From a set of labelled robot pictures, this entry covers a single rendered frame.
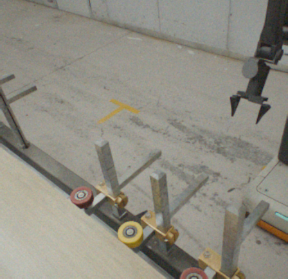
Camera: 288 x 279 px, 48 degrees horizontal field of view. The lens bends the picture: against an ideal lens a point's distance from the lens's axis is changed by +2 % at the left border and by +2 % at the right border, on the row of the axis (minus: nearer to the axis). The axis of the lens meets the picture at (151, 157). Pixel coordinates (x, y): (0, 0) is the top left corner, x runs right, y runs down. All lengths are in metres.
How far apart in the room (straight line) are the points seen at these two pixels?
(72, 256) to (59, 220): 0.15
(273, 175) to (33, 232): 1.45
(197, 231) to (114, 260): 1.18
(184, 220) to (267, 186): 0.57
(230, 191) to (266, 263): 0.56
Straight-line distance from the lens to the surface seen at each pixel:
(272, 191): 2.01
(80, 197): 1.19
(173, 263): 1.21
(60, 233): 1.12
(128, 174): 1.32
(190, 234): 2.11
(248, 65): 1.19
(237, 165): 2.53
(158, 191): 0.95
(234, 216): 0.79
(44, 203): 1.22
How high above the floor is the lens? 1.76
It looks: 43 degrees down
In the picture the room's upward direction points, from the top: 7 degrees counter-clockwise
